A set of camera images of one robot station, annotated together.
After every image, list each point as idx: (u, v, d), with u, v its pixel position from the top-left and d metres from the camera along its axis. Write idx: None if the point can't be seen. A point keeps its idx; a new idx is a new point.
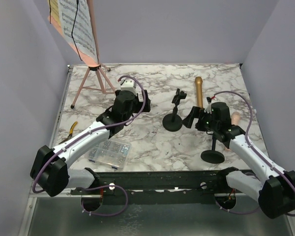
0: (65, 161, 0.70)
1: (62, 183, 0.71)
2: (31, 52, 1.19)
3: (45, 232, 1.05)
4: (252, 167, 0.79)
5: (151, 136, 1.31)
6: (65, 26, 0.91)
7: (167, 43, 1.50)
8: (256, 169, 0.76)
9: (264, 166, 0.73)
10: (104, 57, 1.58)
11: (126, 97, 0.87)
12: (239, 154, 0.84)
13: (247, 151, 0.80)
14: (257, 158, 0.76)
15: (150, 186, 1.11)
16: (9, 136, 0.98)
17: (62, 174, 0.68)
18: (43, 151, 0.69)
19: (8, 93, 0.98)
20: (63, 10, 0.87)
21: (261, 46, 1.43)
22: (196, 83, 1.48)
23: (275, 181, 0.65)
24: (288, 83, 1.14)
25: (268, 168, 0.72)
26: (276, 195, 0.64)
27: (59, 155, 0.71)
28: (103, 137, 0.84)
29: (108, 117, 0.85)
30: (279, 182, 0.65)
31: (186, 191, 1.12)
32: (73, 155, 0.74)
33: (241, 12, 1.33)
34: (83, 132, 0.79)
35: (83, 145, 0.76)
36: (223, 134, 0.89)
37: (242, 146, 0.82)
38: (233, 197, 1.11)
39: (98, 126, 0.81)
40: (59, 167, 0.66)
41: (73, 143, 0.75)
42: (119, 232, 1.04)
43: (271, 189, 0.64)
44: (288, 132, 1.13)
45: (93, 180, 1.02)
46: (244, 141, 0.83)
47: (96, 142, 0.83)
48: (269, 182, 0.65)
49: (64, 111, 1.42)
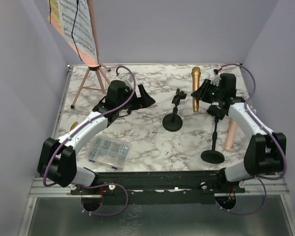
0: (73, 148, 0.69)
1: (71, 173, 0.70)
2: (31, 51, 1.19)
3: (45, 233, 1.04)
4: (245, 130, 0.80)
5: (151, 136, 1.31)
6: (65, 26, 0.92)
7: (167, 43, 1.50)
8: (248, 130, 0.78)
9: (254, 126, 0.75)
10: (104, 57, 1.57)
11: (118, 84, 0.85)
12: (237, 121, 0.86)
13: (243, 115, 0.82)
14: (249, 119, 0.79)
15: (150, 186, 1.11)
16: (9, 136, 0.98)
17: (72, 161, 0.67)
18: (49, 142, 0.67)
19: (8, 93, 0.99)
20: (63, 10, 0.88)
21: (261, 45, 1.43)
22: (192, 74, 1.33)
23: (260, 137, 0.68)
24: (287, 83, 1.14)
25: (257, 128, 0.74)
26: (258, 148, 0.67)
27: (66, 144, 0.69)
28: (102, 125, 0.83)
29: (103, 106, 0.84)
30: (264, 137, 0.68)
31: (186, 191, 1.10)
32: (78, 143, 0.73)
33: (241, 12, 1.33)
34: (83, 121, 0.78)
35: (86, 133, 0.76)
36: (224, 102, 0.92)
37: (239, 111, 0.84)
38: (233, 197, 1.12)
39: (96, 115, 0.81)
40: (69, 154, 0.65)
41: (76, 132, 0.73)
42: (119, 232, 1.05)
43: (254, 140, 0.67)
44: (288, 132, 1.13)
45: (93, 177, 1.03)
46: (242, 107, 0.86)
47: (96, 132, 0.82)
48: (254, 136, 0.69)
49: (64, 111, 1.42)
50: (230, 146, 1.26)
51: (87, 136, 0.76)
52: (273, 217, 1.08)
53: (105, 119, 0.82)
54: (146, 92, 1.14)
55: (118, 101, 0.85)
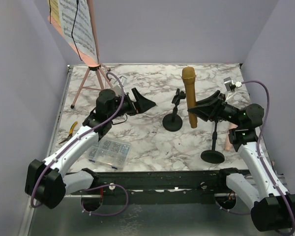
0: (59, 171, 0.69)
1: (58, 194, 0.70)
2: (31, 51, 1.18)
3: (45, 233, 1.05)
4: (254, 177, 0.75)
5: (151, 136, 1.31)
6: (65, 26, 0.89)
7: (167, 43, 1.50)
8: (258, 181, 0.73)
9: (267, 181, 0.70)
10: (104, 57, 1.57)
11: (107, 96, 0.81)
12: (247, 162, 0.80)
13: (254, 162, 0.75)
14: (261, 169, 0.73)
15: (150, 186, 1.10)
16: (9, 136, 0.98)
17: (57, 184, 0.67)
18: (35, 165, 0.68)
19: (8, 93, 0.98)
20: (63, 10, 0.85)
21: (261, 45, 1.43)
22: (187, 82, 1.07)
23: (274, 200, 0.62)
24: (287, 83, 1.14)
25: (271, 185, 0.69)
26: (268, 212, 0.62)
27: (51, 166, 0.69)
28: (94, 139, 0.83)
29: (94, 119, 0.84)
30: (277, 201, 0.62)
31: (186, 191, 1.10)
32: (66, 164, 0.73)
33: (242, 12, 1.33)
34: (72, 138, 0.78)
35: (74, 152, 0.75)
36: (235, 136, 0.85)
37: (251, 155, 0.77)
38: (233, 197, 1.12)
39: (86, 130, 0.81)
40: (53, 178, 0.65)
41: (63, 152, 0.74)
42: (119, 232, 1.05)
43: (266, 204, 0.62)
44: (288, 132, 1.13)
45: (92, 180, 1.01)
46: (254, 150, 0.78)
47: (86, 148, 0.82)
48: (266, 199, 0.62)
49: (64, 110, 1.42)
50: (230, 146, 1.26)
51: (75, 155, 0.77)
52: None
53: (96, 133, 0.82)
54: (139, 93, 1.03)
55: (107, 112, 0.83)
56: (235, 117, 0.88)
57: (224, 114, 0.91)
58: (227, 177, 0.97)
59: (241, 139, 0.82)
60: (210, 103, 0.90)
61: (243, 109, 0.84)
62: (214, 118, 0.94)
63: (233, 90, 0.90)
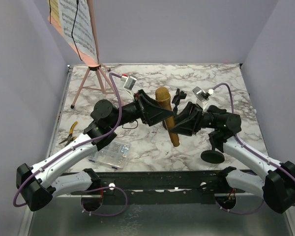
0: (41, 183, 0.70)
1: (43, 201, 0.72)
2: (31, 51, 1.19)
3: (45, 232, 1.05)
4: (249, 165, 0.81)
5: (151, 136, 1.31)
6: (65, 26, 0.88)
7: (167, 42, 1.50)
8: (254, 167, 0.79)
9: (260, 162, 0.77)
10: (104, 56, 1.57)
11: (101, 111, 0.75)
12: (235, 156, 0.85)
13: (243, 152, 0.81)
14: (251, 155, 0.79)
15: (150, 186, 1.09)
16: (9, 136, 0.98)
17: (39, 195, 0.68)
18: (22, 170, 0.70)
19: (8, 93, 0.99)
20: (63, 10, 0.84)
21: (261, 45, 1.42)
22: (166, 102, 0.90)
23: (275, 175, 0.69)
24: (287, 83, 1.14)
25: (265, 163, 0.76)
26: (278, 190, 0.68)
27: (36, 176, 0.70)
28: (90, 151, 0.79)
29: (97, 127, 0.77)
30: (278, 175, 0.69)
31: (186, 191, 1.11)
32: (51, 175, 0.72)
33: (242, 12, 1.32)
34: (66, 147, 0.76)
35: (63, 164, 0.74)
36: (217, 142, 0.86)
37: (236, 148, 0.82)
38: (233, 197, 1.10)
39: (82, 140, 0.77)
40: (35, 190, 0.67)
41: (52, 162, 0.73)
42: (119, 232, 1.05)
43: (272, 184, 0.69)
44: (288, 132, 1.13)
45: (90, 184, 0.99)
46: (235, 142, 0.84)
47: (81, 159, 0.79)
48: (268, 177, 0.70)
49: (64, 110, 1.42)
50: None
51: (66, 165, 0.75)
52: (272, 217, 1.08)
53: (92, 145, 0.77)
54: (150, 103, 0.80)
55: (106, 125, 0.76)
56: (216, 124, 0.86)
57: (205, 124, 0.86)
58: (227, 175, 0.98)
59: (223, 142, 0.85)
60: (190, 117, 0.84)
61: (222, 119, 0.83)
62: (197, 131, 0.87)
63: (206, 98, 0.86)
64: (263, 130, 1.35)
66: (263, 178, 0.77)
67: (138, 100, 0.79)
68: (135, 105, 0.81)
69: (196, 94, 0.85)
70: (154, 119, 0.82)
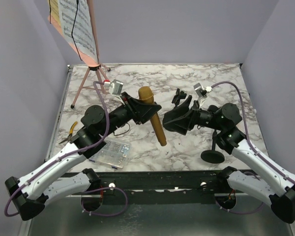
0: (28, 196, 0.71)
1: (32, 211, 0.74)
2: (31, 52, 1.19)
3: (45, 232, 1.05)
4: (260, 175, 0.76)
5: (151, 136, 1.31)
6: (65, 26, 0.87)
7: (167, 43, 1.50)
8: (266, 178, 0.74)
9: (277, 176, 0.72)
10: (104, 56, 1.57)
11: (92, 117, 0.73)
12: (245, 162, 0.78)
13: (257, 162, 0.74)
14: (266, 166, 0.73)
15: (150, 185, 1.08)
16: (9, 137, 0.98)
17: (27, 207, 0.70)
18: (10, 184, 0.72)
19: (8, 93, 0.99)
20: (63, 10, 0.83)
21: (261, 45, 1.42)
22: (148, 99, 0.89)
23: (292, 192, 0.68)
24: (287, 83, 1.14)
25: (281, 178, 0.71)
26: (294, 206, 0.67)
27: (22, 190, 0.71)
28: (78, 161, 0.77)
29: (85, 134, 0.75)
30: None
31: (186, 191, 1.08)
32: (39, 188, 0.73)
33: (242, 12, 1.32)
34: (53, 159, 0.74)
35: (49, 176, 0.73)
36: (223, 141, 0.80)
37: (248, 155, 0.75)
38: (232, 196, 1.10)
39: (68, 151, 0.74)
40: (21, 204, 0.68)
41: (39, 175, 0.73)
42: (119, 232, 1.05)
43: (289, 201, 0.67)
44: (287, 132, 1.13)
45: (89, 185, 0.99)
46: (248, 147, 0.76)
47: (71, 168, 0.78)
48: (286, 194, 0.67)
49: (64, 110, 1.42)
50: None
51: (53, 177, 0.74)
52: (272, 217, 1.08)
53: (79, 155, 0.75)
54: (138, 102, 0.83)
55: (97, 131, 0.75)
56: (215, 120, 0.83)
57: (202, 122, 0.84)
58: (228, 178, 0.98)
59: (229, 140, 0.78)
60: (185, 115, 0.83)
61: (219, 111, 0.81)
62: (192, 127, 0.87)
63: (204, 95, 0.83)
64: (263, 130, 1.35)
66: (275, 191, 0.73)
67: (127, 103, 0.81)
68: (125, 108, 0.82)
69: (195, 90, 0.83)
70: (145, 115, 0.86)
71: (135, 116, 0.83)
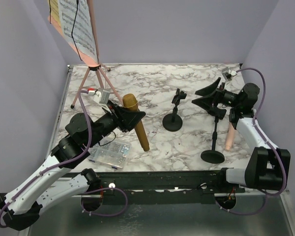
0: (14, 213, 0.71)
1: (24, 224, 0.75)
2: (31, 52, 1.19)
3: (46, 232, 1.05)
4: (250, 142, 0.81)
5: (151, 136, 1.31)
6: (65, 26, 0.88)
7: (167, 43, 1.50)
8: (252, 143, 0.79)
9: (259, 140, 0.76)
10: (105, 57, 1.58)
11: (77, 125, 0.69)
12: (243, 133, 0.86)
13: (250, 129, 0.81)
14: (255, 132, 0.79)
15: (150, 185, 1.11)
16: (9, 137, 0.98)
17: (16, 222, 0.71)
18: None
19: (8, 93, 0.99)
20: (63, 10, 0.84)
21: (261, 45, 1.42)
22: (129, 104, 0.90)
23: (264, 150, 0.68)
24: (287, 83, 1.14)
25: (262, 142, 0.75)
26: (261, 163, 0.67)
27: (9, 206, 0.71)
28: (63, 173, 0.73)
29: (65, 146, 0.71)
30: (266, 151, 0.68)
31: (186, 191, 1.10)
32: (25, 203, 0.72)
33: (242, 12, 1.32)
34: (35, 173, 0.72)
35: (34, 191, 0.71)
36: (234, 115, 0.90)
37: (247, 125, 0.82)
38: (233, 197, 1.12)
39: (49, 165, 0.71)
40: (10, 220, 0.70)
41: (22, 191, 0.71)
42: (119, 232, 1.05)
43: (257, 156, 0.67)
44: (287, 132, 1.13)
45: (87, 187, 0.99)
46: (250, 121, 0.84)
47: (57, 180, 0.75)
48: (257, 149, 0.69)
49: (64, 111, 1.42)
50: (230, 146, 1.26)
51: (39, 191, 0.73)
52: (272, 217, 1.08)
53: (60, 169, 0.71)
54: (123, 109, 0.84)
55: (81, 141, 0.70)
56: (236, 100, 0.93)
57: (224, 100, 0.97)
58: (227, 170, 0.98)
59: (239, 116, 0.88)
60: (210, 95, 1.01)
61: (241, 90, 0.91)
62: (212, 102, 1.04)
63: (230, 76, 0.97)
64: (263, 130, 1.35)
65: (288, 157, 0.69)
66: None
67: (114, 111, 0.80)
68: (111, 118, 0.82)
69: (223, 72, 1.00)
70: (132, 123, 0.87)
71: (121, 124, 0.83)
